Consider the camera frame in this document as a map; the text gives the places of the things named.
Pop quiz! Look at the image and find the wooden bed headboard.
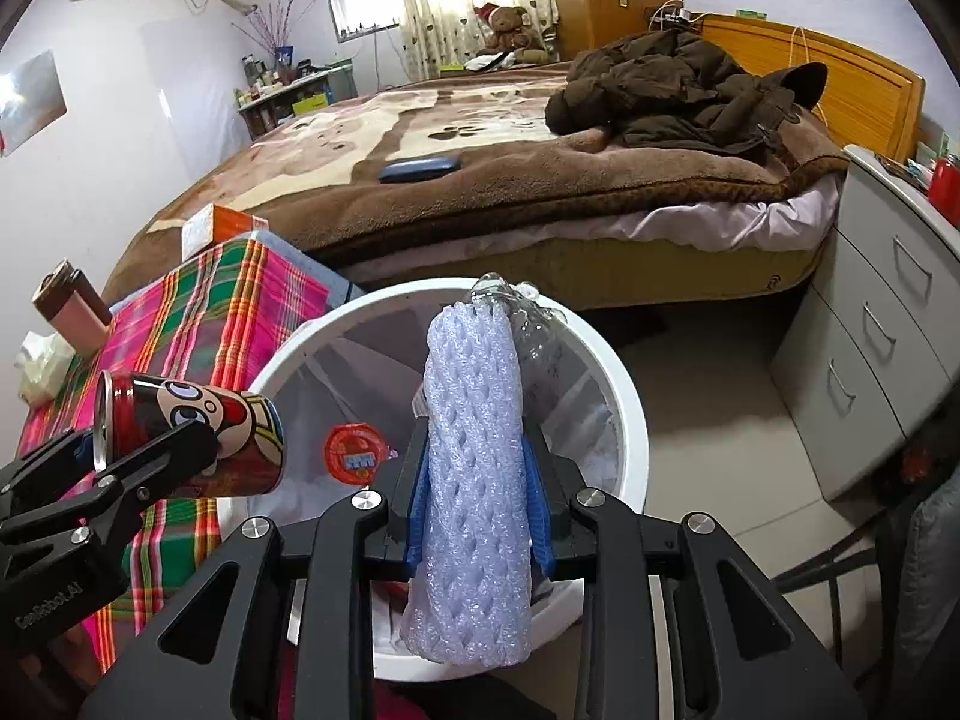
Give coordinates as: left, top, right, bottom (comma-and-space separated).
697, 13, 926, 166

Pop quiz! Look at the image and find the small window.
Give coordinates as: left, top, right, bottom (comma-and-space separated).
324, 0, 406, 44

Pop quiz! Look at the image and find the cluttered shelf desk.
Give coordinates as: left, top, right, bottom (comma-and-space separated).
238, 60, 357, 140

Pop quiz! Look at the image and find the pink green plaid tablecloth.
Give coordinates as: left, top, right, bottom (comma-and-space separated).
15, 236, 335, 676

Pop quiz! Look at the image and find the orange tissue box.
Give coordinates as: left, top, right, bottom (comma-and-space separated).
181, 204, 269, 256

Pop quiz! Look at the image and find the grey blue table underlay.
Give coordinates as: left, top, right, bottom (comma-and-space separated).
251, 229, 368, 301

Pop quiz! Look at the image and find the yellow mattress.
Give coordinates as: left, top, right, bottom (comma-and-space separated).
465, 240, 826, 312

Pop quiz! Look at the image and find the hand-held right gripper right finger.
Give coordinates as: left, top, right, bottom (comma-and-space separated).
521, 420, 875, 720

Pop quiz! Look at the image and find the red canister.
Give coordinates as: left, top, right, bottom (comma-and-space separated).
928, 154, 960, 226

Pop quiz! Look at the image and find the dark brown jacket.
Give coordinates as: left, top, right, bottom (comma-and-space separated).
544, 30, 830, 158

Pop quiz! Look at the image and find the bed with brown blanket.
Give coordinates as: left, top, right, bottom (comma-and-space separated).
101, 60, 852, 301

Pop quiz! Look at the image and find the vase with dry branches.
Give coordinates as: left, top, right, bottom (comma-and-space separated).
231, 0, 320, 83

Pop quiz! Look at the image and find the white foam net sleeve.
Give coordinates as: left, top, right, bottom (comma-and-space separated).
397, 300, 537, 668

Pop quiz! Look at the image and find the black metal frame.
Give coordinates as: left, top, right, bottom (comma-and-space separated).
772, 465, 960, 720

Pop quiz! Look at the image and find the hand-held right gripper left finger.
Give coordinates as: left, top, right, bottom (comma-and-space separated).
79, 420, 432, 720

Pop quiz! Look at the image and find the white drawer nightstand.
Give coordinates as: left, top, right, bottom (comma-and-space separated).
769, 144, 960, 503

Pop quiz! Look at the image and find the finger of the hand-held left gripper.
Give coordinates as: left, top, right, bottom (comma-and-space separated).
0, 427, 102, 522
94, 420, 220, 520

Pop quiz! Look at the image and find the heart patterned curtain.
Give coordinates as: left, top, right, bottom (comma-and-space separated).
382, 0, 560, 83

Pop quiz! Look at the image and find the clear plastic bottle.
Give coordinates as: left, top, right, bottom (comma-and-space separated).
469, 270, 571, 410

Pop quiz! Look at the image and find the translucent white bin liner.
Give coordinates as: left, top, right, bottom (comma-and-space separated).
289, 311, 623, 661

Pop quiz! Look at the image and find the row of toiletry bottles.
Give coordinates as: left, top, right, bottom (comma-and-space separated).
236, 52, 316, 106

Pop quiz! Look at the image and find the white round trash bin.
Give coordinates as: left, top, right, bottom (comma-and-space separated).
217, 277, 650, 683

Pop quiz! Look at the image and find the brown teddy bear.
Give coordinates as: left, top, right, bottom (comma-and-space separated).
474, 4, 560, 65

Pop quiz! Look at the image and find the pale pink bedsheet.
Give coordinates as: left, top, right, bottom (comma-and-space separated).
352, 180, 841, 271

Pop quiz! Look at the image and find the red round foil lid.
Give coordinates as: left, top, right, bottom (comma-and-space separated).
322, 424, 395, 482

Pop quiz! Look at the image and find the brown beige travel mug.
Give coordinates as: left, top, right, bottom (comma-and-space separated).
31, 259, 112, 350

